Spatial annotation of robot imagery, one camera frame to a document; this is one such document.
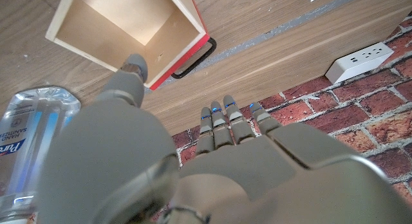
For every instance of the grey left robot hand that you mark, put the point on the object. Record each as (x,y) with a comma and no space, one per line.
(241,179)

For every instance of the clear hand sanitizer pump bottle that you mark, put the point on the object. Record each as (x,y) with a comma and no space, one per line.
(29,137)

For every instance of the wooden drawer with red front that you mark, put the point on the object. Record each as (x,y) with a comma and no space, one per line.
(128,21)

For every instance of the brick wall print backdrop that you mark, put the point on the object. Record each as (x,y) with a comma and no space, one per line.
(354,114)

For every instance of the white power strip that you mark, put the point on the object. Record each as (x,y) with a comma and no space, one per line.
(359,61)

